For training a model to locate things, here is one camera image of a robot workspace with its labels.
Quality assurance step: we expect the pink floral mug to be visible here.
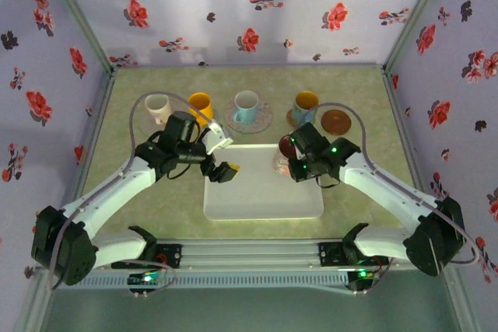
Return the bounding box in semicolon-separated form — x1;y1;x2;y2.
271;135;299;176

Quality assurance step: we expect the pale pink mug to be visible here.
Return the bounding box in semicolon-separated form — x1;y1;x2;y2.
144;93;172;125

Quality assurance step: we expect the blue mug with yellow interior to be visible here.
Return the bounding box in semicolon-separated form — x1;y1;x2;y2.
291;90;320;123

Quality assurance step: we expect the light blue mug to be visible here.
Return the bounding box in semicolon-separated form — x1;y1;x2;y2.
232;89;261;124

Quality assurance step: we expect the round white rabbit floral coaster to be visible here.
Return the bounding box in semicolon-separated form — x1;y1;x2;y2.
223;98;274;135

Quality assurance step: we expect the white rectangular tray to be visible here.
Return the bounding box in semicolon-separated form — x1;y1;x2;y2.
202;144;325;221

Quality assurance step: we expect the small green-lit circuit board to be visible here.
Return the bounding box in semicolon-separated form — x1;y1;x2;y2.
347;267;381;294
127;271;161;287

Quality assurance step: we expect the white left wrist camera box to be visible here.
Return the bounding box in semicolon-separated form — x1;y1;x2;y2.
198;121;235;156

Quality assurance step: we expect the grey right arm cable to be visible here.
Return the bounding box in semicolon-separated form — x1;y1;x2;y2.
305;102;480;296

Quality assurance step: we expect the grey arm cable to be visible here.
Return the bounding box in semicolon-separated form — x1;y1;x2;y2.
46;92;219;298
305;102;480;296

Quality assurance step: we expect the grey left arm cable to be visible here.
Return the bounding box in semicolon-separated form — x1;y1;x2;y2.
46;92;219;298

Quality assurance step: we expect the aluminium mounting rail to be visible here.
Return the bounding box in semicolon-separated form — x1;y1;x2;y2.
37;237;464;271

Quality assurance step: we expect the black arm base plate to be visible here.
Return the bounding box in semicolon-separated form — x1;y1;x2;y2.
111;243;183;270
317;241;390;267

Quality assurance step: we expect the grey slotted cable duct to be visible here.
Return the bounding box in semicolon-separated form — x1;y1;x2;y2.
52;271;348;290

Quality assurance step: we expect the aluminium enclosure frame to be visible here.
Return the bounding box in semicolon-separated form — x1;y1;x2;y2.
15;0;483;332

